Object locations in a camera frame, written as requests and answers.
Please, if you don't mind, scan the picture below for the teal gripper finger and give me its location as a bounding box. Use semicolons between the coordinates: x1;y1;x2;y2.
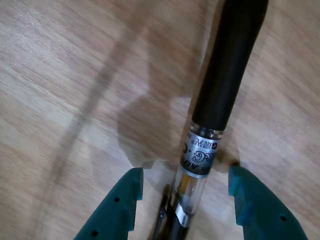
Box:
227;164;311;240
73;167;145;240

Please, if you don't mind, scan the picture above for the black retractable pen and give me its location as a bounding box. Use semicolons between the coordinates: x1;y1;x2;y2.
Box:
149;0;270;240

